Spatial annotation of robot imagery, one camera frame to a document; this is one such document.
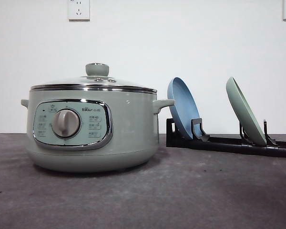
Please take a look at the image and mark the glass lid with green knob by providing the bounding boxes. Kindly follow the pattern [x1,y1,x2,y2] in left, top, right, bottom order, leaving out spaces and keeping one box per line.
[31,62,157,94]

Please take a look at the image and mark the white wall socket left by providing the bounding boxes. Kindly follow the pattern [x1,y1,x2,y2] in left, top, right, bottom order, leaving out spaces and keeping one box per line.
[68,0,91,22]

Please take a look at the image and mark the green plate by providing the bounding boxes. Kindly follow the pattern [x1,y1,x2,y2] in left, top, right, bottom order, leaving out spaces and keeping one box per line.
[226,76,267,146]

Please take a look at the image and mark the blue plate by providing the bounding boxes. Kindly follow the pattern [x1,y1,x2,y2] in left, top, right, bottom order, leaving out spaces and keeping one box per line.
[167,77,200,139]

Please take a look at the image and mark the black plate rack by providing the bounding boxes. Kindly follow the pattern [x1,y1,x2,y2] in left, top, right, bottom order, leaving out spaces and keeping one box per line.
[166,118,286,157]

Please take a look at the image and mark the green electric steamer pot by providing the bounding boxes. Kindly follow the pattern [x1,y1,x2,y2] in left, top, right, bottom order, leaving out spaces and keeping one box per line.
[21,91,174,173]

